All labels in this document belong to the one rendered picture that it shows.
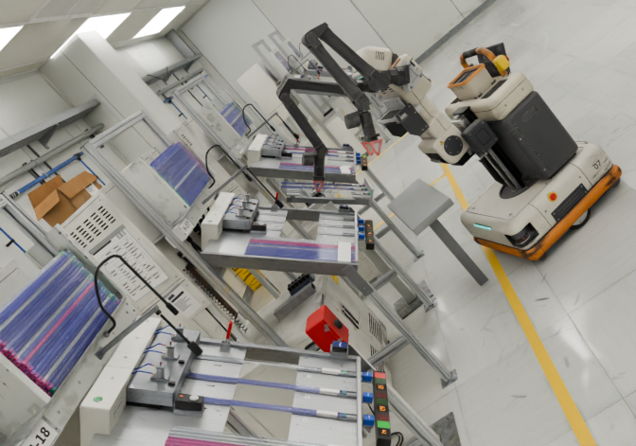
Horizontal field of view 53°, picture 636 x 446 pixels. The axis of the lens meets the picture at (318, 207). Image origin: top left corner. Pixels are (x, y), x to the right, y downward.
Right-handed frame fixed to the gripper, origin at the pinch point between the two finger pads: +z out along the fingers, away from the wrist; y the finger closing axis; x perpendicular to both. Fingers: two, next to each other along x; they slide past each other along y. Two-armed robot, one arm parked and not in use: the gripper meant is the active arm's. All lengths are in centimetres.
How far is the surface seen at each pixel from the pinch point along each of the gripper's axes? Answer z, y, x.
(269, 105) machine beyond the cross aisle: -10, -425, -42
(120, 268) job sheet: 24, 72, -92
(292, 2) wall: -150, -721, -17
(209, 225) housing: 6, 57, -54
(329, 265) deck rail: 17, 80, 3
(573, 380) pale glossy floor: 41, 135, 94
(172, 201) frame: -7, 66, -70
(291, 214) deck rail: 11.5, 10.6, -14.4
